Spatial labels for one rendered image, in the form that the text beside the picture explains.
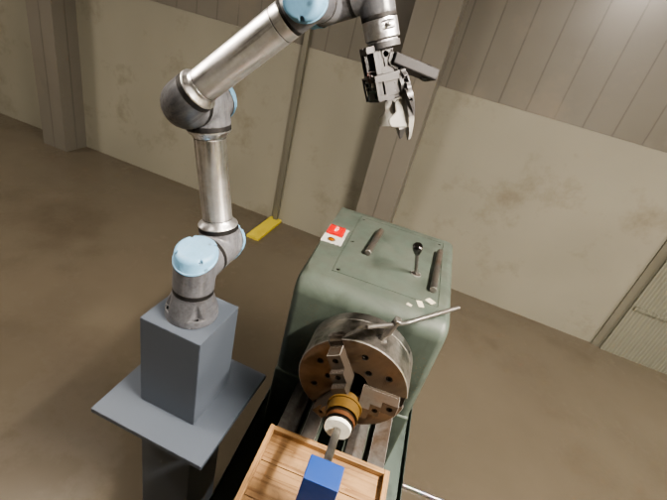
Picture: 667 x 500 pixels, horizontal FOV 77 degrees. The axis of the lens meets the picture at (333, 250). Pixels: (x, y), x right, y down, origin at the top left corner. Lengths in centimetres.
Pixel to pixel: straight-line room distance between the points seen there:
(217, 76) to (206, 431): 104
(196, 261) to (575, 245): 315
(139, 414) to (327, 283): 72
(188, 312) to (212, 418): 42
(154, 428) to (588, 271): 332
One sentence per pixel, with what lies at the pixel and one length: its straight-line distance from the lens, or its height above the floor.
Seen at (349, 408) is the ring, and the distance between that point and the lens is 112.
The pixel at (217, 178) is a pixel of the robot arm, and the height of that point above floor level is 149.
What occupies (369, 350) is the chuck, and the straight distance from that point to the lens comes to 113.
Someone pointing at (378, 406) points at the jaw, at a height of 110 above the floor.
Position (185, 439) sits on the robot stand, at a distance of 146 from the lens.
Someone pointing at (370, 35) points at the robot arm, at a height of 192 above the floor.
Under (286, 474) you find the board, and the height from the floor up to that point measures 89.
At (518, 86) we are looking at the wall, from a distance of 345.
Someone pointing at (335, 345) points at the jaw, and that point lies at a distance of 115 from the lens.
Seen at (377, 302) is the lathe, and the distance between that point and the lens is 126.
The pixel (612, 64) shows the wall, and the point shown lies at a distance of 351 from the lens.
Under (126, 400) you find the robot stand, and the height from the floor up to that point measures 75.
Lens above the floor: 197
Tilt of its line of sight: 30 degrees down
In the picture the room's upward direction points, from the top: 15 degrees clockwise
